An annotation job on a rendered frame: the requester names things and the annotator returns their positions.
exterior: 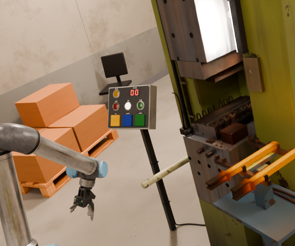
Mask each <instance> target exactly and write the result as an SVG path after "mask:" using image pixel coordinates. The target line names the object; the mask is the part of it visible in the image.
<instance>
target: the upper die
mask: <svg viewBox="0 0 295 246"><path fill-rule="evenodd" d="M236 52H237V49H235V50H233V51H231V52H229V53H227V54H225V55H223V56H220V57H218V58H216V59H214V60H212V61H210V62H195V61H180V60H178V61H177V64H178V69H179V73H180V76H181V77H186V78H193V79H201V80H205V79H207V78H209V77H211V76H213V75H215V74H217V73H219V72H221V71H223V70H225V69H227V68H229V67H231V66H233V65H235V64H237V63H239V62H241V61H243V54H236Z"/></svg>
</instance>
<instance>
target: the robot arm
mask: <svg viewBox="0 0 295 246"><path fill-rule="evenodd" d="M12 151H14V152H18V153H22V154H25V155H30V154H35V155H38V156H40V157H43V158H46V159H48V160H51V161H53V162H56V163H59V164H62V165H64V166H66V173H67V175H68V177H70V178H73V179H75V178H80V181H79V184H80V187H79V191H78V194H77V195H75V198H76V199H75V198H74V203H73V205H72V206H71V207H70V208H69V209H71V210H70V213H71V212H73V211H74V209H75V208H76V207H77V206H80V207H82V208H84V207H86V206H87V209H88V212H87V215H88V216H90V218H91V221H92V220H93V217H94V203H93V201H92V199H95V197H96V196H95V195H94V194H93V192H92V191H91V189H92V188H93V187H94V185H95V180H96V178H104V177H105V176H106V175H107V172H108V166H107V163H106V162H105V161H99V160H97V159H95V158H92V157H87V156H85V155H83V154H81V153H79V152H76V151H74V150H72V149H70V148H67V147H65V146H63V145H61V144H58V143H56V142H54V141H52V140H49V139H47V138H45V137H43V136H41V135H40V133H39V131H38V130H36V129H33V128H31V127H28V126H25V125H21V124H15V123H0V221H1V225H2V229H3V233H4V237H5V241H6V245H7V246H38V242H37V240H36V239H34V238H32V237H31V232H30V228H29V224H28V220H27V215H26V212H25V207H24V203H23V199H22V194H21V189H20V185H19V181H18V177H17V173H16V168H15V164H14V160H13V156H12ZM88 204H89V205H88Z"/></svg>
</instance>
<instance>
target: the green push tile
mask: <svg viewBox="0 0 295 246"><path fill-rule="evenodd" d="M145 117H146V115H145V114H137V115H135V126H145Z"/></svg>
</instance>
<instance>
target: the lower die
mask: <svg viewBox="0 0 295 246"><path fill-rule="evenodd" d="M249 97H250V96H240V97H238V98H236V99H234V100H233V101H231V102H229V104H225V105H223V107H220V108H218V110H217V109H216V110H214V111H213V112H212V113H209V114H207V116H206V115H205V116H203V117H202V118H201V119H198V120H196V121H194V122H192V123H191V124H192V128H193V132H194V133H196V134H199V135H202V136H205V137H208V138H212V139H215V140H219V139H220V138H221V136H220V137H218V136H217V134H216V132H217V131H219V126H218V123H216V124H214V122H215V121H217V122H219V124H220V128H221V129H222V128H224V127H225V123H224V120H223V119H222V121H220V119H221V118H224V119H225V121H226V125H229V124H231V121H230V117H229V116H227V118H226V115H230V116H231V118H232V122H234V121H236V115H235V113H233V115H232V112H233V111H234V112H236V113H237V117H238V119H240V118H241V117H242V114H241V110H238V112H237V109H238V108H241V109H242V111H243V115H244V116H245V115H246V114H247V108H246V107H245V106H244V108H242V106H243V105H246V106H247V107H248V111H249V112H252V105H251V103H250V104H249V105H248V102H251V100H249V101H248V102H246V103H244V104H242V105H241V106H239V107H237V108H235V109H234V110H232V111H230V112H228V113H227V114H225V115H223V116H221V117H220V118H218V119H216V120H214V121H213V122H211V123H209V124H207V126H203V123H205V122H206V121H208V120H210V119H212V118H213V117H215V116H217V115H219V114H221V113H222V112H224V111H226V110H228V109H229V108H231V107H233V106H235V105H237V104H238V103H240V102H242V101H244V100H245V99H247V98H249ZM251 119H253V117H251V118H250V119H248V120H246V121H245V122H243V123H242V124H245V123H247V122H248V121H250V120H251ZM203 134H204V135H203Z"/></svg>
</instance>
